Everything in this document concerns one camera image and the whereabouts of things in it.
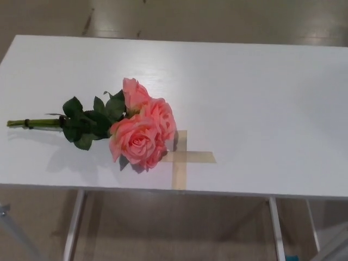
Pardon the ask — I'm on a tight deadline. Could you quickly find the pink rose bouquet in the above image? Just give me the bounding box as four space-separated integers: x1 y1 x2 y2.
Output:
7 77 177 172

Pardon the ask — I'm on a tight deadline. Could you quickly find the beige horizontal tape strip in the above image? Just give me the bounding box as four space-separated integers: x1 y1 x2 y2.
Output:
162 151 218 165

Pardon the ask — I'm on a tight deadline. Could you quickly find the white table leg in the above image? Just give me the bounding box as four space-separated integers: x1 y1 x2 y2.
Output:
268 196 287 261
304 200 322 252
63 190 88 261

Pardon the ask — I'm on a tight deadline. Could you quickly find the grey metal stand frame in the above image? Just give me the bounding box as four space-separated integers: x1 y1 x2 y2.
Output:
312 230 348 261
0 202 42 261

